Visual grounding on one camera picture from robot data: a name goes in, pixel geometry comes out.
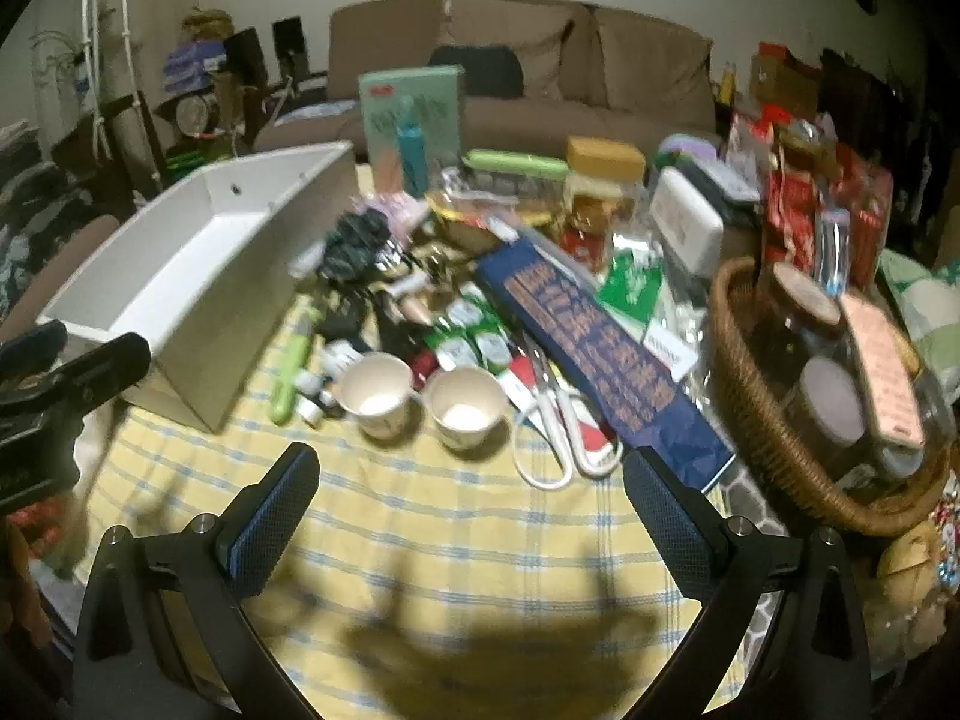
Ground grey-lidded glass jar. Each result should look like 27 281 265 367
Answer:
784 356 871 466

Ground brown wicker basket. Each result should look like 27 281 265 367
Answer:
709 255 953 537

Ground amber jar with red label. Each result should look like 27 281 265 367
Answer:
562 136 647 271

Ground pile of clothes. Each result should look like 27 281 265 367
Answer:
0 120 98 293

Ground cream cup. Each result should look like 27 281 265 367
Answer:
330 352 422 442
424 367 511 452

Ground white-handled scissors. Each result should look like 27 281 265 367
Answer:
510 330 623 492

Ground small white bottles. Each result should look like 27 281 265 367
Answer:
296 341 361 425

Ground black cushion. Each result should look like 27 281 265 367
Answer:
427 45 524 100

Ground white rope hanging rack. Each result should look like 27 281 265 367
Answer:
75 0 162 188

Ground clear container with green lid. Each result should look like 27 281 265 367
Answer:
461 150 569 203

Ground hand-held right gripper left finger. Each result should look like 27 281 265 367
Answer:
71 442 323 720

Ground long blue packet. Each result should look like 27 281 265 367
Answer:
474 240 734 496

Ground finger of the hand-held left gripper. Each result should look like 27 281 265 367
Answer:
43 330 152 419

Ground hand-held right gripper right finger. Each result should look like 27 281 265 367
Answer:
621 446 875 720

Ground pink purple packet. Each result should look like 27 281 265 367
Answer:
367 191 428 241

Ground stack of blue packs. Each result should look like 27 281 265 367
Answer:
163 41 226 95

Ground white rectangular case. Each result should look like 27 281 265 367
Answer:
646 166 725 275

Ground white storage box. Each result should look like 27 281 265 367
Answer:
36 141 359 434

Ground black hair clip bundle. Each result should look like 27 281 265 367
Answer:
322 211 395 286

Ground mint green box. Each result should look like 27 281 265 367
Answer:
358 66 466 192

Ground black speaker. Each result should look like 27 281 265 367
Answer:
271 15 308 80

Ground green white cloth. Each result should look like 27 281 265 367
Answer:
877 247 960 383

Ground pink remote control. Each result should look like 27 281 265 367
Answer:
836 292 927 451

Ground light green tube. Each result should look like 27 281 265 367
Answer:
270 315 314 425

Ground brown sofa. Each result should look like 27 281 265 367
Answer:
255 0 717 158

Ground brown-lidded glass jar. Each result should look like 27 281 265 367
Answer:
754 261 845 383

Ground round metal tin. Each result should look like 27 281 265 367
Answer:
174 94 218 136

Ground purple lidded container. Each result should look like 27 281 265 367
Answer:
660 133 725 166

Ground teal bottle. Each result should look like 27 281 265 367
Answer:
396 120 430 196

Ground brown chair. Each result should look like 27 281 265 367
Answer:
0 214 121 346

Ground white paper sheet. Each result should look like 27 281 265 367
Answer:
277 101 361 126

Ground green packet with white print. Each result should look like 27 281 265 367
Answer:
600 251 665 327

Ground red snack packets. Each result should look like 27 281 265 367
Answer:
761 120 893 286

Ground green white sachet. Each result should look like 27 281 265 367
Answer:
431 334 477 374
439 298 488 329
472 336 520 377

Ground yellow rimmed snack packet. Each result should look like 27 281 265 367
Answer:
426 191 526 248

